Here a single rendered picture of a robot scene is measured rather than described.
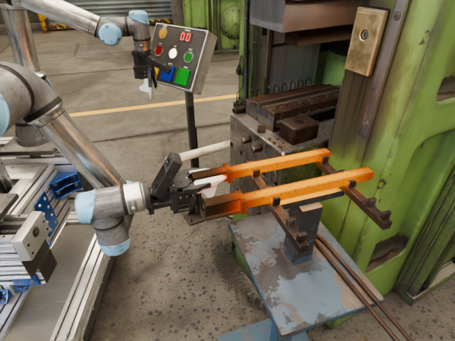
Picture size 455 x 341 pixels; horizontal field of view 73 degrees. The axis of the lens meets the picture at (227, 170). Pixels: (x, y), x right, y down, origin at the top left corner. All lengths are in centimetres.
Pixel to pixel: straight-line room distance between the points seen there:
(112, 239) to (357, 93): 83
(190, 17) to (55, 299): 516
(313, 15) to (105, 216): 88
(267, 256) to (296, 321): 20
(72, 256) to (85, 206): 106
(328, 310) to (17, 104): 84
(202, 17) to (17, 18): 480
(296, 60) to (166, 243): 129
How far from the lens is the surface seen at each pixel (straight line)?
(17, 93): 75
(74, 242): 188
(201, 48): 150
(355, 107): 108
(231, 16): 604
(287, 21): 109
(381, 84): 101
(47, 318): 164
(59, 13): 134
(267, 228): 103
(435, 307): 202
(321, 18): 118
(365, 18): 101
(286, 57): 147
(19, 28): 153
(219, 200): 69
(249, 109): 132
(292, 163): 87
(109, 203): 76
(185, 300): 175
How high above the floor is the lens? 147
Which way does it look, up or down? 35 degrees down
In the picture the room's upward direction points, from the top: straight up
